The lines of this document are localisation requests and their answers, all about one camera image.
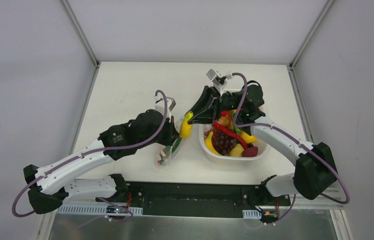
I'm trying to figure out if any green cucumber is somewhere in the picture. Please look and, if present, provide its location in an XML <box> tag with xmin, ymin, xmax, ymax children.
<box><xmin>170</xmin><ymin>137</ymin><xmax>184</xmax><ymax>155</ymax></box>

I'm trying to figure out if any small yellow banana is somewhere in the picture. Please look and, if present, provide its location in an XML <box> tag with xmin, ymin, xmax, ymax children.
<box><xmin>179</xmin><ymin>111</ymin><xmax>194</xmax><ymax>139</ymax></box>

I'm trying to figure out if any clear zip top bag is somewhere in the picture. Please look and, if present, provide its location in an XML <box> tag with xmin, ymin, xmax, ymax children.
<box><xmin>155</xmin><ymin>110</ymin><xmax>194</xmax><ymax>167</ymax></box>

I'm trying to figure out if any white plastic basket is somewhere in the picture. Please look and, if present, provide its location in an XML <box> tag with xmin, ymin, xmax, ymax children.
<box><xmin>198</xmin><ymin>87</ymin><xmax>272</xmax><ymax>162</ymax></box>

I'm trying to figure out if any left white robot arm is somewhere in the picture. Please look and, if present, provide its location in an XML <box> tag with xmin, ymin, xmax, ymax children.
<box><xmin>23</xmin><ymin>109</ymin><xmax>179</xmax><ymax>214</ymax></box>

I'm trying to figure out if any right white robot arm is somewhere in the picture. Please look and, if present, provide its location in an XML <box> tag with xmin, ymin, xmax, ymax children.
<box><xmin>188</xmin><ymin>81</ymin><xmax>340</xmax><ymax>205</ymax></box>

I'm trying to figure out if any red chili pepper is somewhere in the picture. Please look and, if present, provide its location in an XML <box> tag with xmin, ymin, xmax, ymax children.
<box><xmin>212</xmin><ymin>121</ymin><xmax>248</xmax><ymax>149</ymax></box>

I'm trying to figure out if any brown kiwi fruit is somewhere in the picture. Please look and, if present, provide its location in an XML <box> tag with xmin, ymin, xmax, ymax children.
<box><xmin>217</xmin><ymin>116</ymin><xmax>231</xmax><ymax>128</ymax></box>

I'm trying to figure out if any large yellow banana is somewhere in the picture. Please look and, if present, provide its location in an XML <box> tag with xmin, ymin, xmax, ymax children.
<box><xmin>204</xmin><ymin>131</ymin><xmax>220</xmax><ymax>156</ymax></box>

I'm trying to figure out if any purple grape bunch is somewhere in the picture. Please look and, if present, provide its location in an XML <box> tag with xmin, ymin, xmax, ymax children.
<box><xmin>204</xmin><ymin>128</ymin><xmax>238</xmax><ymax>156</ymax></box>

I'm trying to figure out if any yellow pear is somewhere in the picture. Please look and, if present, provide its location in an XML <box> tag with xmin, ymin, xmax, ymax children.
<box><xmin>239</xmin><ymin>131</ymin><xmax>257</xmax><ymax>144</ymax></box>

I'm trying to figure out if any yellow potato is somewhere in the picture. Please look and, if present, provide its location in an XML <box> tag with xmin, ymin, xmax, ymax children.
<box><xmin>229</xmin><ymin>143</ymin><xmax>245</xmax><ymax>158</ymax></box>

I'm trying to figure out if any dark purple sweet potato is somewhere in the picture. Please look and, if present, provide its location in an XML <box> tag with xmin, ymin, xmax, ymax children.
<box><xmin>242</xmin><ymin>146</ymin><xmax>259</xmax><ymax>158</ymax></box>

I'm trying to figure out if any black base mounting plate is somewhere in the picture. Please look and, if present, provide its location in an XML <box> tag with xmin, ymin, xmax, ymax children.
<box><xmin>107</xmin><ymin>181</ymin><xmax>291</xmax><ymax>218</ymax></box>

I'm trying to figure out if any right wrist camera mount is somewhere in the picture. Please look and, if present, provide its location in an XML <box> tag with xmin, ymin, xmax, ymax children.
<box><xmin>206</xmin><ymin>69</ymin><xmax>233</xmax><ymax>95</ymax></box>

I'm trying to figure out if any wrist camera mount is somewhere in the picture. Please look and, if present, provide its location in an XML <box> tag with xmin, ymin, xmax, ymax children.
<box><xmin>154</xmin><ymin>96</ymin><xmax>176</xmax><ymax>119</ymax></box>
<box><xmin>206</xmin><ymin>69</ymin><xmax>233</xmax><ymax>95</ymax></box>

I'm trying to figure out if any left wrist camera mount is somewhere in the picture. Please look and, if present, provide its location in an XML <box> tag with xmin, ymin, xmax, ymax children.
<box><xmin>154</xmin><ymin>96</ymin><xmax>176</xmax><ymax>119</ymax></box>

